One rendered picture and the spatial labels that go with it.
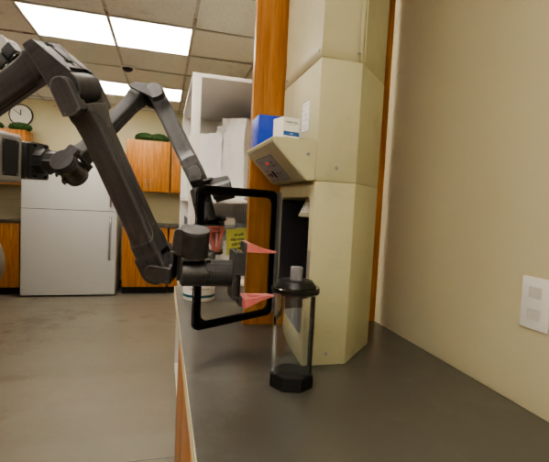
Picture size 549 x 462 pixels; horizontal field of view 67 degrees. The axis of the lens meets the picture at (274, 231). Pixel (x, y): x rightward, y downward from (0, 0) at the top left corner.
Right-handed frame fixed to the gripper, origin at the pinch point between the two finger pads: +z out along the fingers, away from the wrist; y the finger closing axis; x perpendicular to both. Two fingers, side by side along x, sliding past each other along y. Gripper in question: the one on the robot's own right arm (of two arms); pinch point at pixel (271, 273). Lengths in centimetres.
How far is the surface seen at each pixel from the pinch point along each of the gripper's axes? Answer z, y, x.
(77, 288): -128, -106, 498
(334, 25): 14, 60, 9
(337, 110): 16.8, 39.7, 8.5
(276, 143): 1.6, 30.1, 8.7
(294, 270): 4.9, 1.0, -1.5
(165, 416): -17, -118, 168
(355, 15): 20, 64, 9
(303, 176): 9.1, 22.8, 8.7
